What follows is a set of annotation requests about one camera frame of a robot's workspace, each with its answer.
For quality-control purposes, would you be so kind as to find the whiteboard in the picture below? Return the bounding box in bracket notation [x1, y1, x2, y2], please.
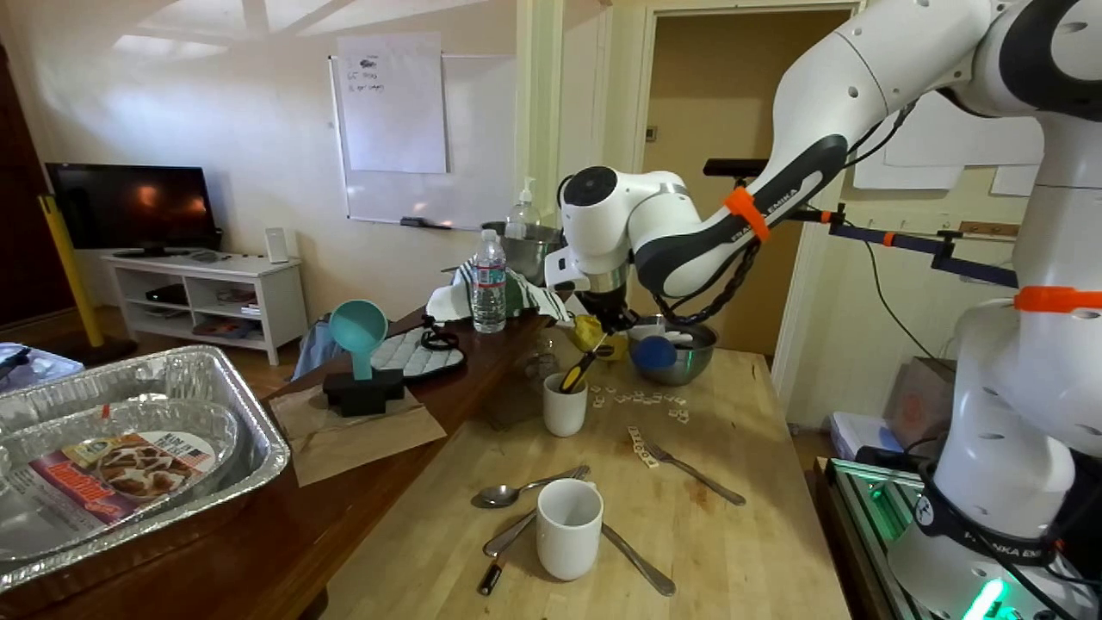
[327, 33, 516, 229]

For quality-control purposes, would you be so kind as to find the black white oven mitt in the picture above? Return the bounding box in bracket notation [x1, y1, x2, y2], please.
[373, 327, 465, 379]

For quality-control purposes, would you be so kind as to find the silver fork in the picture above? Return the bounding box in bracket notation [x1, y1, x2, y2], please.
[627, 432, 746, 508]

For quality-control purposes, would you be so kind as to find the butter knife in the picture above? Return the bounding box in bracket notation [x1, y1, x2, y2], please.
[604, 525, 675, 595]

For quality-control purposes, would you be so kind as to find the white mug near bowl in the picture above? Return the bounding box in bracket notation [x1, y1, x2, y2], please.
[541, 375, 589, 437]

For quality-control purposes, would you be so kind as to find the packaged food in tray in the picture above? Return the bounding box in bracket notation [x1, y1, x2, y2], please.
[30, 432, 218, 525]

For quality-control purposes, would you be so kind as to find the aluminium foil tray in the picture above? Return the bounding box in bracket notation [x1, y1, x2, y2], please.
[0, 343, 290, 592]

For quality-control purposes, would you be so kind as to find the white mug near camera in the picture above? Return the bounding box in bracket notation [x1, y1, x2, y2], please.
[538, 480, 604, 583]

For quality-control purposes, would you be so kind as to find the black television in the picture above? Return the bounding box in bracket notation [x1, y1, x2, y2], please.
[46, 161, 221, 256]

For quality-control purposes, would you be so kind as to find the brown paper sheet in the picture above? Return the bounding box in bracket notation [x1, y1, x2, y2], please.
[269, 387, 448, 486]

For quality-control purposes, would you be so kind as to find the white tv stand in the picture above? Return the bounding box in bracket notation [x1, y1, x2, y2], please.
[108, 256, 310, 363]

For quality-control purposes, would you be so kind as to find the silver spoon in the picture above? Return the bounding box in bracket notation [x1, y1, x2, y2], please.
[471, 464, 593, 510]

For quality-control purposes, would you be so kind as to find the steel mixing bowl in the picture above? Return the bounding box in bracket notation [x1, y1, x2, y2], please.
[631, 325, 718, 387]

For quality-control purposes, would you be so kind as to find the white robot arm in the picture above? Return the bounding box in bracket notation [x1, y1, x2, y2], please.
[559, 0, 1102, 564]

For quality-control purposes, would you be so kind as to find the robot base plate green lit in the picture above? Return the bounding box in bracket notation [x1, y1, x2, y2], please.
[815, 458, 1102, 620]

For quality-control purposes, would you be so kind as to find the clear water bottle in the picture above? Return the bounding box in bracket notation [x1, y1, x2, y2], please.
[471, 230, 505, 335]

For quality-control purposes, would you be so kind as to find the green striped white towel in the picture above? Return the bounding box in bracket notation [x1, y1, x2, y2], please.
[423, 265, 573, 327]

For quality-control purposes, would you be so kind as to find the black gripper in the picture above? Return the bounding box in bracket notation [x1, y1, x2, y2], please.
[580, 291, 631, 335]

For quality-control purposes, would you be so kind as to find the black clamp bar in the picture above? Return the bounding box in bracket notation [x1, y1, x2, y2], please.
[703, 158, 1019, 291]

